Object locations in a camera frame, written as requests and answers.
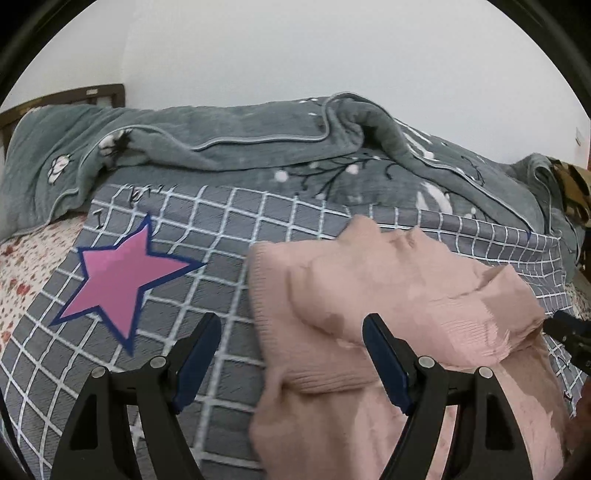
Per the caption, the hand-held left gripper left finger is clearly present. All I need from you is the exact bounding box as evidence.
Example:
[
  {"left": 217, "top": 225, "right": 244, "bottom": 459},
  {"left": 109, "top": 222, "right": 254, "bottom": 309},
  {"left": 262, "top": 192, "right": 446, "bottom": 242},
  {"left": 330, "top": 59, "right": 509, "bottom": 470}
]
[{"left": 50, "top": 312, "right": 223, "bottom": 480}]

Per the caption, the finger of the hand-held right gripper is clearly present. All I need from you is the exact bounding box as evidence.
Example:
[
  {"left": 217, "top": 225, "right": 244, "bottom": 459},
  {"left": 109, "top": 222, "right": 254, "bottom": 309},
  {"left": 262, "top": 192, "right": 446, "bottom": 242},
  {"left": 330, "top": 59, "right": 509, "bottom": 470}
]
[{"left": 542, "top": 309, "right": 591, "bottom": 376}]

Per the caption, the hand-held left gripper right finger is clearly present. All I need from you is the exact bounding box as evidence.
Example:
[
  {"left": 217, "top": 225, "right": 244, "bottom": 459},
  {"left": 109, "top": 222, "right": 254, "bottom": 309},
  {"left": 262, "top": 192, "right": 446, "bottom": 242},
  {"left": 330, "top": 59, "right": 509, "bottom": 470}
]
[{"left": 361, "top": 313, "right": 537, "bottom": 480}]

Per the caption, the pink knitted sweater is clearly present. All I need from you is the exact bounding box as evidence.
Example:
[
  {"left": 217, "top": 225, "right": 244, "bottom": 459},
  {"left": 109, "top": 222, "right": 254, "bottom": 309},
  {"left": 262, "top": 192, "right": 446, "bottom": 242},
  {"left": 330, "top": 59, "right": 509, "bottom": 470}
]
[{"left": 248, "top": 215, "right": 575, "bottom": 480}]

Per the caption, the grey checked bedsheet with stars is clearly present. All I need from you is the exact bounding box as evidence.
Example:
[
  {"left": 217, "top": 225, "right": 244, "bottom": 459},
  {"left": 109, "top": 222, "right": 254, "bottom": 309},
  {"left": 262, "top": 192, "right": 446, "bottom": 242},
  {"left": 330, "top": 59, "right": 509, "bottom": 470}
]
[{"left": 0, "top": 183, "right": 578, "bottom": 480}]

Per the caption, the camouflage cloth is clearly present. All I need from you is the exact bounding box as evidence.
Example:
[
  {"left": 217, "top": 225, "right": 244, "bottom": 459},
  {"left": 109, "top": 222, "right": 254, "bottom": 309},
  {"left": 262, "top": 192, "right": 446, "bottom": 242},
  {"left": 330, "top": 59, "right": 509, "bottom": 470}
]
[{"left": 549, "top": 157, "right": 591, "bottom": 221}]

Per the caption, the red floral bedsheet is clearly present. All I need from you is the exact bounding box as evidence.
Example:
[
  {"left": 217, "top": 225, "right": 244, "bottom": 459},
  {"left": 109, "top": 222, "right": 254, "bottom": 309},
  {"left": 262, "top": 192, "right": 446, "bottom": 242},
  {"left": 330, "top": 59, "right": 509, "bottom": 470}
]
[{"left": 0, "top": 213, "right": 90, "bottom": 361}]

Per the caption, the brown wooden headboard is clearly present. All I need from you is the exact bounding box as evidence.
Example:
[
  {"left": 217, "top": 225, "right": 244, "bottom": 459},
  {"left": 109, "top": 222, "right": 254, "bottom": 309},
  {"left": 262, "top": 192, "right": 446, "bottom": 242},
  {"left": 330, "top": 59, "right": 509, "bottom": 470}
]
[{"left": 0, "top": 83, "right": 127, "bottom": 153}]

